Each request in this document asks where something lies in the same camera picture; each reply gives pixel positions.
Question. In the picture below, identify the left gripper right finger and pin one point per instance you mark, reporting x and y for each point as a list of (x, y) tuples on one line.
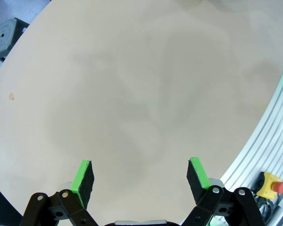
[(194, 181)]

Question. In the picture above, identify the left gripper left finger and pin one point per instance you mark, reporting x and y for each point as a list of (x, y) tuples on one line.
[(83, 186)]

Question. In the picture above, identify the yellow emergency stop button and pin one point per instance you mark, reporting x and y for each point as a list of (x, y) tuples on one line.
[(268, 186)]

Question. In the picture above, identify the aluminium profile frame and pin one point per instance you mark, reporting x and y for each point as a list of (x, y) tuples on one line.
[(261, 141)]

